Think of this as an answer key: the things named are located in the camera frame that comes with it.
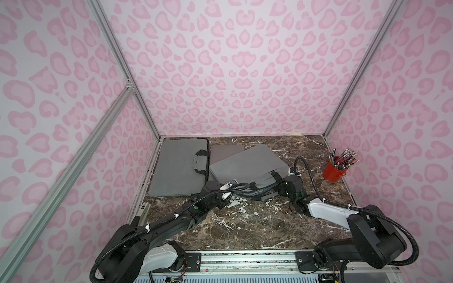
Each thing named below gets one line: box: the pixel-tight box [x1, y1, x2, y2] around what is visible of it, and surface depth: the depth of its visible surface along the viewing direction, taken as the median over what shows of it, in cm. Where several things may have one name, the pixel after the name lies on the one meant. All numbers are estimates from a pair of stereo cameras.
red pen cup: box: [323, 160, 347, 183], surface depth 93 cm
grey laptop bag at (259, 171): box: [208, 143, 291, 201], surface depth 97 cm
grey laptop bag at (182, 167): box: [148, 137, 210, 198], surface depth 103 cm
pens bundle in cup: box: [327, 147, 360, 171], surface depth 90 cm
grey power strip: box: [136, 202, 151, 226], surface depth 88 cm
